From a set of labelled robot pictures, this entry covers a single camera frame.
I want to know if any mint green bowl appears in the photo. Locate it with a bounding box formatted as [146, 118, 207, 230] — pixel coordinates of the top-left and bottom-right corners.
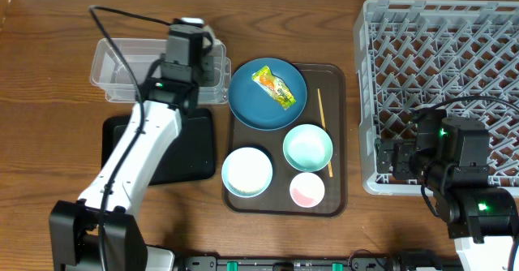
[282, 124, 333, 172]

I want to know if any yellow green snack wrapper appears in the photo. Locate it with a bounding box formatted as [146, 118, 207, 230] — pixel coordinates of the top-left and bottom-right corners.
[251, 66, 297, 110]

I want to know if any small pink bowl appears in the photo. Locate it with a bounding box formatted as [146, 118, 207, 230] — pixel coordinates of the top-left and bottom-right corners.
[290, 172, 325, 208]

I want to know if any light blue bowl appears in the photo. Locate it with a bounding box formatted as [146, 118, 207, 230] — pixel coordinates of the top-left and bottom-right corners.
[221, 147, 273, 198]

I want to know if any white rice pile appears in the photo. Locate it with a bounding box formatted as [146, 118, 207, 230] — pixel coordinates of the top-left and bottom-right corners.
[227, 159, 270, 195]

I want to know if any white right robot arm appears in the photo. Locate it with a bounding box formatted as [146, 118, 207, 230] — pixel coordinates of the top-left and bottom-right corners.
[375, 109, 518, 270]

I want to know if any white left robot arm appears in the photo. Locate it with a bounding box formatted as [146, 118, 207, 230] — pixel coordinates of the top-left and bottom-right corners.
[49, 18, 214, 270]

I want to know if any grey dishwasher rack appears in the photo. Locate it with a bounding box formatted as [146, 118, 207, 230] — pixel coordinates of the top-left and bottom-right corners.
[354, 0, 518, 196]

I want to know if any dark blue plate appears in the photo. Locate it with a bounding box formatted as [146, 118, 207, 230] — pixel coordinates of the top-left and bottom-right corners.
[228, 58, 307, 131]

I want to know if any clear plastic bin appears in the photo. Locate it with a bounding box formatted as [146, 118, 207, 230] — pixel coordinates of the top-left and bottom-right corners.
[90, 38, 231, 105]

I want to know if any brown plastic tray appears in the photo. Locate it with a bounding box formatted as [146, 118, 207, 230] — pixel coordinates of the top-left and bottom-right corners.
[222, 63, 348, 217]

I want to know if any black plastic tray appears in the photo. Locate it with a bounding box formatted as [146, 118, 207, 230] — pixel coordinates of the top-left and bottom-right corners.
[101, 108, 216, 186]

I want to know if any wooden chopstick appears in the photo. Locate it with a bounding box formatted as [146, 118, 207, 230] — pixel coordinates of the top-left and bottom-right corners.
[317, 88, 333, 178]

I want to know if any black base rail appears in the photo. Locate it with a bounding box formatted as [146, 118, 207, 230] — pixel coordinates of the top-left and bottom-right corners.
[173, 254, 463, 271]

